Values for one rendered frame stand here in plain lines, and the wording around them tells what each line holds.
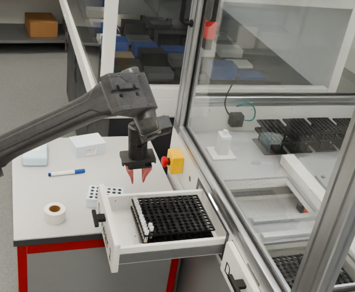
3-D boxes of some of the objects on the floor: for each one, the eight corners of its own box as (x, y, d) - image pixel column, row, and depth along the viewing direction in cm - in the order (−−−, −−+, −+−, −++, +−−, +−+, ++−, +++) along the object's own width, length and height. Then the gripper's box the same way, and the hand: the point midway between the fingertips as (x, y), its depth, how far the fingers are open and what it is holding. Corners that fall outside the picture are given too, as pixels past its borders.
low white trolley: (19, 389, 194) (13, 240, 156) (16, 273, 244) (11, 138, 206) (163, 364, 212) (189, 225, 173) (133, 261, 262) (148, 135, 224)
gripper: (152, 132, 151) (151, 174, 159) (119, 135, 149) (119, 177, 157) (157, 144, 145) (155, 187, 154) (122, 147, 143) (122, 190, 151)
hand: (137, 179), depth 155 cm, fingers open, 3 cm apart
